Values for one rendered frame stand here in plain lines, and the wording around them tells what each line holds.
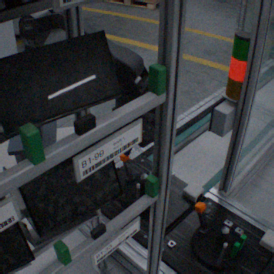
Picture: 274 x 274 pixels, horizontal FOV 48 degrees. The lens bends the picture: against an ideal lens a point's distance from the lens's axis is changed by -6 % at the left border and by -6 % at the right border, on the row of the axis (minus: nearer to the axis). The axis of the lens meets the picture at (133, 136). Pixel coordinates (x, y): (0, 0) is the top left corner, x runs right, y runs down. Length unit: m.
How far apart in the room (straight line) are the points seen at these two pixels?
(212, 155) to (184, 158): 0.10
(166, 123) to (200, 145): 0.80
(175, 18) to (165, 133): 0.14
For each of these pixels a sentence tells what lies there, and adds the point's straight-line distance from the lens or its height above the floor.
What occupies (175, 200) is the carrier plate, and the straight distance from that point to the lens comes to 0.90.
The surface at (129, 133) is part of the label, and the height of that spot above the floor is 1.45.
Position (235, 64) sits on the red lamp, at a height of 1.35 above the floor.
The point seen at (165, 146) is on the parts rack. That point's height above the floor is 1.39.
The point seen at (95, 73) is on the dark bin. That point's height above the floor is 1.49.
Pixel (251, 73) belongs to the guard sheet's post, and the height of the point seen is 1.34.
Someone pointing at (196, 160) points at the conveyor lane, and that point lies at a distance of 1.11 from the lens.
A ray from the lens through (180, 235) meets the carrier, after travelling 0.83.
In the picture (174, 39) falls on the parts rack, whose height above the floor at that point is 1.53.
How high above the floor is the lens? 1.64
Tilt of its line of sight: 38 degrees down
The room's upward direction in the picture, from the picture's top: straight up
